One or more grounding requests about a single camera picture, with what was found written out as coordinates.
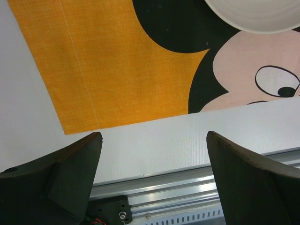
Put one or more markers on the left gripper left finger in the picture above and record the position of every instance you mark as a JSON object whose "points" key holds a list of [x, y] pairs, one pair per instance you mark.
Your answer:
{"points": [[53, 189]]}

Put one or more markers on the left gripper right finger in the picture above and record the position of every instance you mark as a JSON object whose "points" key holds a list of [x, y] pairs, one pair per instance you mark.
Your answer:
{"points": [[253, 189]]}

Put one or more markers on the orange Mickey Mouse placemat cloth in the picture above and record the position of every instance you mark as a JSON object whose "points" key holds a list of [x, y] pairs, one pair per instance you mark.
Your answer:
{"points": [[109, 63]]}

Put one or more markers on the cream ceramic plate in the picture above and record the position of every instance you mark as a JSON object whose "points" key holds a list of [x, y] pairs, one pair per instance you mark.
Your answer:
{"points": [[258, 16]]}

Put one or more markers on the aluminium extrusion rail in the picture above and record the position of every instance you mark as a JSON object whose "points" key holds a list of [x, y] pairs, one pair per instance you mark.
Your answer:
{"points": [[171, 193]]}

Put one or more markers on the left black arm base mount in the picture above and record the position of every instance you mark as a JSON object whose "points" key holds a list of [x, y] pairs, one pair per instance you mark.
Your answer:
{"points": [[108, 211]]}

